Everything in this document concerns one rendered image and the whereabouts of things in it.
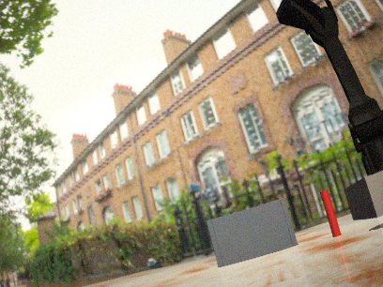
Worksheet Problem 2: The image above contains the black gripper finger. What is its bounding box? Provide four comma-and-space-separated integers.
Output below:
282, 3, 326, 37

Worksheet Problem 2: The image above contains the dark red peg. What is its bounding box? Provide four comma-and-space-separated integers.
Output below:
320, 189, 341, 237

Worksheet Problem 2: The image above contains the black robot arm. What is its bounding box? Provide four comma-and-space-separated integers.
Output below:
305, 0, 383, 175

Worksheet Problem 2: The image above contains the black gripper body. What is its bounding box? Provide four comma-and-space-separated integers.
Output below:
276, 0, 321, 31

